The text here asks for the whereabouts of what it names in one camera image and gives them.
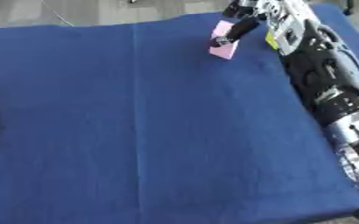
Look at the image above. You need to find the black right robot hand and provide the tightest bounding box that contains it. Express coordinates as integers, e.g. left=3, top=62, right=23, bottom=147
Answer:
left=208, top=0, right=271, bottom=48

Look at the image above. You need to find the pink rectangular block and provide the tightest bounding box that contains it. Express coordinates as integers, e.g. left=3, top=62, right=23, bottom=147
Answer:
left=207, top=19, right=241, bottom=61

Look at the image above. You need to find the thin white floor cable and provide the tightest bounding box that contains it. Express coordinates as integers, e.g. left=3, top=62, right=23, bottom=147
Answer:
left=37, top=0, right=79, bottom=28

